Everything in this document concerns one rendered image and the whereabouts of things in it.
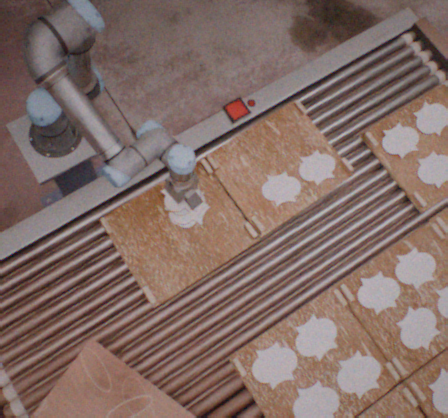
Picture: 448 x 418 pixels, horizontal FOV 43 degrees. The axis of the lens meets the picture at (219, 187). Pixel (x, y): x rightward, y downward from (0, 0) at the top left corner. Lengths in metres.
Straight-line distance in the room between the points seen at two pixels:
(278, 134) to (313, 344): 0.73
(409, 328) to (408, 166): 0.57
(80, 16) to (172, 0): 1.99
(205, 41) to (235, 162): 1.49
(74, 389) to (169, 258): 0.49
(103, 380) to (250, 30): 2.30
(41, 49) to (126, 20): 1.94
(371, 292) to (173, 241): 0.66
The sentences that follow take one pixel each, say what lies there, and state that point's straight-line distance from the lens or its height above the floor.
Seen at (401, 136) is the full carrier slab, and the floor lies 0.95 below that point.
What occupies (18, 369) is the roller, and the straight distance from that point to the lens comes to 1.90.
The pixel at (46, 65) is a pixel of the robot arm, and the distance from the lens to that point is 1.55.
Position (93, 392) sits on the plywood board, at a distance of 1.73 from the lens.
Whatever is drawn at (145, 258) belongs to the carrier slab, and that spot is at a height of 0.94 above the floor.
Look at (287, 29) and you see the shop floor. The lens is 3.48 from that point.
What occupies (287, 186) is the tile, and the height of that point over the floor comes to 0.95.
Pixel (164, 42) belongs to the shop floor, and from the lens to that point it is 3.36.
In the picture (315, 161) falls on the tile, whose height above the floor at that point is 0.95.
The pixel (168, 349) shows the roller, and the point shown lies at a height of 0.92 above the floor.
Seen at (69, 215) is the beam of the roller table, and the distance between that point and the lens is 1.97.
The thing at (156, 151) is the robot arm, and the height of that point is 1.28.
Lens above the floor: 2.75
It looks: 69 degrees down
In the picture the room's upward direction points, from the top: 11 degrees clockwise
